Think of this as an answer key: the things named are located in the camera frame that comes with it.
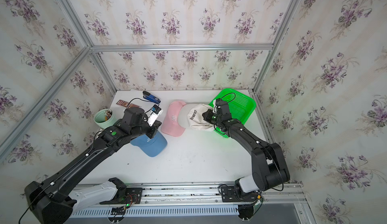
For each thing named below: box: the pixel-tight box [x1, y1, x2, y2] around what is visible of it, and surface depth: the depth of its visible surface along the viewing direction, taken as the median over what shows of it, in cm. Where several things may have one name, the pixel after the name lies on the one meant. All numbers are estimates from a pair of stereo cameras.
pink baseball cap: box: [160, 100, 187, 138], surface depth 97 cm
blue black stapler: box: [142, 90, 161, 105], surface depth 115 cm
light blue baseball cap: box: [130, 131, 168, 157], surface depth 88 cm
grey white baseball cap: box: [177, 103, 215, 132], surface depth 92 cm
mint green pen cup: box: [93, 108, 116, 130], surface depth 88 cm
